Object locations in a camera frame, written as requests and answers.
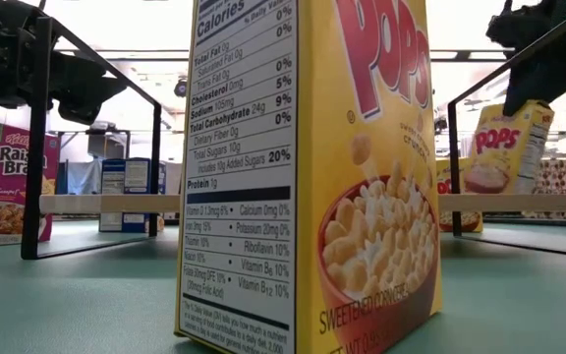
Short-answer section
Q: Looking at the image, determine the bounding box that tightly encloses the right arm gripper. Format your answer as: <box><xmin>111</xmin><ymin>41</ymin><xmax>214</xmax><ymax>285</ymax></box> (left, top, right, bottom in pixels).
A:
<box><xmin>486</xmin><ymin>0</ymin><xmax>566</xmax><ymax>118</ymax></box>

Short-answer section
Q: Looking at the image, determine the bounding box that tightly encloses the blue Frosted Flakes cereal box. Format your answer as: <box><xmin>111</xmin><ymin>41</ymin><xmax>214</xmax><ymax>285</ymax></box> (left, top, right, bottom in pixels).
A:
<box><xmin>98</xmin><ymin>157</ymin><xmax>127</xmax><ymax>234</ymax></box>
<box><xmin>124</xmin><ymin>156</ymin><xmax>167</xmax><ymax>233</ymax></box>

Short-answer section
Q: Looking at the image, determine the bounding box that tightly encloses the grey background cabinet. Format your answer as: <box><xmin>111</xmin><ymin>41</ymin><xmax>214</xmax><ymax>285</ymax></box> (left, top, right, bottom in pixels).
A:
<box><xmin>85</xmin><ymin>121</ymin><xmax>132</xmax><ymax>161</ymax></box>

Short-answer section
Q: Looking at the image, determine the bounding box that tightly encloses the pale blue cover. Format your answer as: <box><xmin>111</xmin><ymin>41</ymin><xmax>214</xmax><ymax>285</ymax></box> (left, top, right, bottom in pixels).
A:
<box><xmin>56</xmin><ymin>159</ymin><xmax>102</xmax><ymax>196</ymax></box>

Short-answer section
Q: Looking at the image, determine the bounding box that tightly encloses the brown patterned hanging cloth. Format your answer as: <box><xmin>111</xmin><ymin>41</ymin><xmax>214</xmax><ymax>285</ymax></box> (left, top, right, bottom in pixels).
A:
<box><xmin>521</xmin><ymin>156</ymin><xmax>566</xmax><ymax>221</ymax></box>

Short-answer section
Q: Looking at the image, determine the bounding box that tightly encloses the black metal shelf bracket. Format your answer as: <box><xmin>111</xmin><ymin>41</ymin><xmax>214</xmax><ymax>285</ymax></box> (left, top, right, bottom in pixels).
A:
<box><xmin>447</xmin><ymin>12</ymin><xmax>566</xmax><ymax>261</ymax></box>
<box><xmin>20</xmin><ymin>16</ymin><xmax>163</xmax><ymax>261</ymax></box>

